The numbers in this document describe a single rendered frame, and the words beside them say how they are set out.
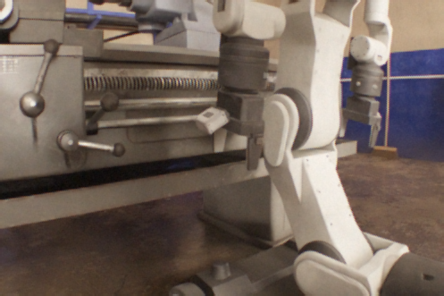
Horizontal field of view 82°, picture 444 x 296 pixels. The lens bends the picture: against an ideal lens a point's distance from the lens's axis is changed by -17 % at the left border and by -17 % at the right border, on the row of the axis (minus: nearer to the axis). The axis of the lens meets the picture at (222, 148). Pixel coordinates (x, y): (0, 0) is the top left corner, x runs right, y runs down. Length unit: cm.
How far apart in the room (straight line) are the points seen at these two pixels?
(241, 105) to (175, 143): 55
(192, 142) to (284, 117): 50
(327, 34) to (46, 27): 62
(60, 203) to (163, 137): 42
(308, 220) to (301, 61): 35
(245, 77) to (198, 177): 45
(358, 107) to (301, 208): 33
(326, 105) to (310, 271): 36
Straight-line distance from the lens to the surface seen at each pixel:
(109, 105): 62
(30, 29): 74
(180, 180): 85
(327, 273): 64
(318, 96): 66
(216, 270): 79
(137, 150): 97
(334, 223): 68
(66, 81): 73
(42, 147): 73
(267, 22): 53
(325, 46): 67
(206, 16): 130
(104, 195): 77
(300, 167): 67
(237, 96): 51
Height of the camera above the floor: 64
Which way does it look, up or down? 8 degrees down
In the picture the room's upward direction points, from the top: 1 degrees counter-clockwise
